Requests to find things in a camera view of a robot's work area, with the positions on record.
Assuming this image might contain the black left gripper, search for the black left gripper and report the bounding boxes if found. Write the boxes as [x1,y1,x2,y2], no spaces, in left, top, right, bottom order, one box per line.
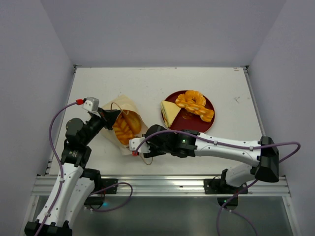
[81,107,120,146]

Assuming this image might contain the white paper bag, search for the white paper bag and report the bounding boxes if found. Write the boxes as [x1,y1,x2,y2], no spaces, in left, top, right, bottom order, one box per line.
[101,95,148,155]

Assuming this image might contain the fake braided orange bread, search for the fake braided orange bread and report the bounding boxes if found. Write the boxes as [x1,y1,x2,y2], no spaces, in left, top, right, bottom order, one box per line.
[113,115,134,145]

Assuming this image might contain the fake triangle sandwich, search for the fake triangle sandwich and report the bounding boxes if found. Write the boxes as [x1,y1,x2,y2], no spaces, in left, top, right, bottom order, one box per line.
[160,101,181,128]

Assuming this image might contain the fake twisted glazed bread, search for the fake twisted glazed bread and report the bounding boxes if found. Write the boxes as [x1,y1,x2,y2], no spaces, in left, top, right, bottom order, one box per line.
[182,104,215,122]

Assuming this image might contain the fake round bun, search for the fake round bun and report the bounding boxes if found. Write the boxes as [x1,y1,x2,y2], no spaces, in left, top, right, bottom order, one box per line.
[126,111,142,134]

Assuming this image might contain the fake orange ring donut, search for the fake orange ring donut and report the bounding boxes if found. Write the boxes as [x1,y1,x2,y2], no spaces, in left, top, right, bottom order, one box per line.
[175,90,206,108]

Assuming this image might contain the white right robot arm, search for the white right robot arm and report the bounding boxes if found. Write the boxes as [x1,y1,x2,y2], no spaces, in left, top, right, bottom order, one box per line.
[137,125,279,193]

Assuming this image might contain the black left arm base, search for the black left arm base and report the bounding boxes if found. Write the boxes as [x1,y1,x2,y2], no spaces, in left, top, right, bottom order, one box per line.
[84,178,118,209]

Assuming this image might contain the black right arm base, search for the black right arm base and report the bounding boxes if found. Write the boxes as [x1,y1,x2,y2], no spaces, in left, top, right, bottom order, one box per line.
[203,176,247,210]

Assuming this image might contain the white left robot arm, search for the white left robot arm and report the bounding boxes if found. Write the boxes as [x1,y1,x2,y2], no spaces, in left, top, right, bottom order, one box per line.
[24,108,121,236]

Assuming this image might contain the dark red round plate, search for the dark red round plate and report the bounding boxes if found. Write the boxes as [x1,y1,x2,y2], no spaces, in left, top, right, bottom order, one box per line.
[165,90,215,133]

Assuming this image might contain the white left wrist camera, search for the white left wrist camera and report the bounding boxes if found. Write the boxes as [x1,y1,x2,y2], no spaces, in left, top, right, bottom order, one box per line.
[76,97,99,112]

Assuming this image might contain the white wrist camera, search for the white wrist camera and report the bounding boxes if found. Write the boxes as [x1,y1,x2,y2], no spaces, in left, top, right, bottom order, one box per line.
[76,97,99,112]
[129,137,150,156]

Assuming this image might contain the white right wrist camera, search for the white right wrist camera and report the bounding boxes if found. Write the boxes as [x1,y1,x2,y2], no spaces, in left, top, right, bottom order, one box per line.
[129,137,150,156]

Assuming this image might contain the aluminium mounting rail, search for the aluminium mounting rail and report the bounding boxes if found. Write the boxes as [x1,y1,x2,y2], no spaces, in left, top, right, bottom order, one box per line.
[31,174,291,197]

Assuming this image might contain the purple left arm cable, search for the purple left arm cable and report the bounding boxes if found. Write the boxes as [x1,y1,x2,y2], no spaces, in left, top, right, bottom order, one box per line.
[36,102,134,236]

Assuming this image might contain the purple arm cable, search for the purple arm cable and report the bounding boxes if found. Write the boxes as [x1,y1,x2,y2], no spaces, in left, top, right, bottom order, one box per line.
[135,130,301,236]
[36,102,134,236]

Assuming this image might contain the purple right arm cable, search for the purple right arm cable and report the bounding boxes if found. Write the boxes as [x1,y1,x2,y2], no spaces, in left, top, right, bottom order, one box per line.
[135,130,301,236]

